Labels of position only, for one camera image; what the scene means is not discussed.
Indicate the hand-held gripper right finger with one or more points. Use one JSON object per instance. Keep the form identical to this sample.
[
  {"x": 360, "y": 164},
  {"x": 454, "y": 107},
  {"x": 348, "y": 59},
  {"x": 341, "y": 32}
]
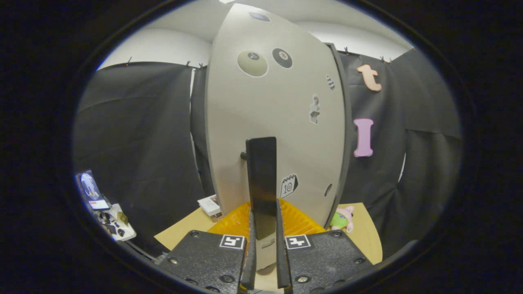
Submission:
[{"x": 282, "y": 265}]

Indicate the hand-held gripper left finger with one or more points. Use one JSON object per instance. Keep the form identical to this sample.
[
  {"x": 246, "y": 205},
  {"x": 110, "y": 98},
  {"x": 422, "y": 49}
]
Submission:
[{"x": 249, "y": 265}]

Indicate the white printed booklet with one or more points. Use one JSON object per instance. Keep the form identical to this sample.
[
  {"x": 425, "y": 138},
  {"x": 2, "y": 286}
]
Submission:
[{"x": 209, "y": 205}]

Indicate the green and pink plush toy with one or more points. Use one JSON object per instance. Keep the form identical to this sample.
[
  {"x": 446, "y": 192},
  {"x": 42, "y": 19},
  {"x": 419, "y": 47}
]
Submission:
[{"x": 339, "y": 220}]

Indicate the black backdrop cloth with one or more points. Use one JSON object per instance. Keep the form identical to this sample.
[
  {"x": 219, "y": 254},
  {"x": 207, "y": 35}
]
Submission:
[{"x": 135, "y": 134}]

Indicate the phone with lit screen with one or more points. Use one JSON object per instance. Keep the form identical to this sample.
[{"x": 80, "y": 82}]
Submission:
[{"x": 92, "y": 190}]

